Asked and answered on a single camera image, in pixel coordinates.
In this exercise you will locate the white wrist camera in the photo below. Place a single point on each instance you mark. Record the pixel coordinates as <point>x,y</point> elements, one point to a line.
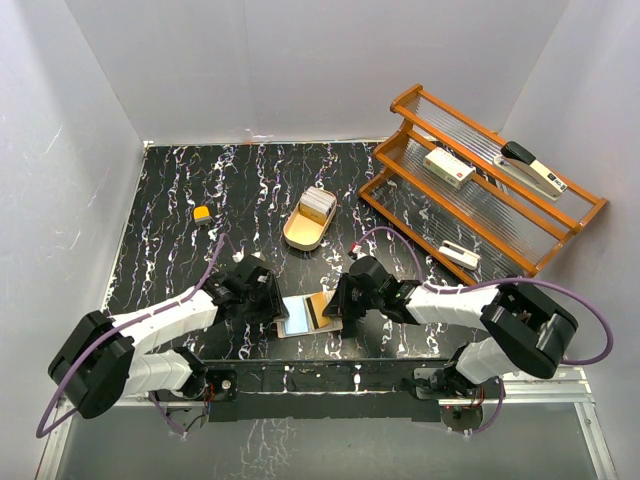
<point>355,252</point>
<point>237,257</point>

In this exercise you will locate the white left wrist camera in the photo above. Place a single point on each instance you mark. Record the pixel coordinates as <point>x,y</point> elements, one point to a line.
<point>237,257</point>

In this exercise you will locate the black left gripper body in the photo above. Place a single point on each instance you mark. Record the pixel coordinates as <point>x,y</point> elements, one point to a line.
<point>262,304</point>

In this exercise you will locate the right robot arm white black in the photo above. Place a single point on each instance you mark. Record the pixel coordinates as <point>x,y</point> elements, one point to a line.
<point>527,330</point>

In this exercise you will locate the beige leather card holder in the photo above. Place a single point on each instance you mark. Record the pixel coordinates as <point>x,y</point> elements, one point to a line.
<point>296,323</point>

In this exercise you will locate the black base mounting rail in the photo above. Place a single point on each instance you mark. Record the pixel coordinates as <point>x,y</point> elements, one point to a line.
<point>319,389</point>

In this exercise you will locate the white card stack in tray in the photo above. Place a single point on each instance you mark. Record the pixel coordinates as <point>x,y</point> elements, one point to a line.
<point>317,202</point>

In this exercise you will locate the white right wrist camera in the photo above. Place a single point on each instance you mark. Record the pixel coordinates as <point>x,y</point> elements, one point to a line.
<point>355,252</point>

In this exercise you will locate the beige oval card tray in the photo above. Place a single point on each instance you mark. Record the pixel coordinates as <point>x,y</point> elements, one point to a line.
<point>304,233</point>

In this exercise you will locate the white staples box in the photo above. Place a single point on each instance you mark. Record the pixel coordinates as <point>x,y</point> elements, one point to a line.
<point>448,167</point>

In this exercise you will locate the large black beige stapler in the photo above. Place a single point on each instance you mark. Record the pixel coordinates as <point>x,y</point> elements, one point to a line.
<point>521,165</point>

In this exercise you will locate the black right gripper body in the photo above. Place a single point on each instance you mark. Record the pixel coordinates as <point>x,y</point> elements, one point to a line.
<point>352,301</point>

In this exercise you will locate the orange wooden shelf rack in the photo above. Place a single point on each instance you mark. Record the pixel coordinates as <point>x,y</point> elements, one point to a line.
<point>516,231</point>

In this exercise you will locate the orange yellow small block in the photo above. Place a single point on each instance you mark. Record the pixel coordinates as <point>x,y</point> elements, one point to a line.
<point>201,215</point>

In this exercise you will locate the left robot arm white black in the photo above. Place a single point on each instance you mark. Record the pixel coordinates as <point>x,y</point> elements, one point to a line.
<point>106,358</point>

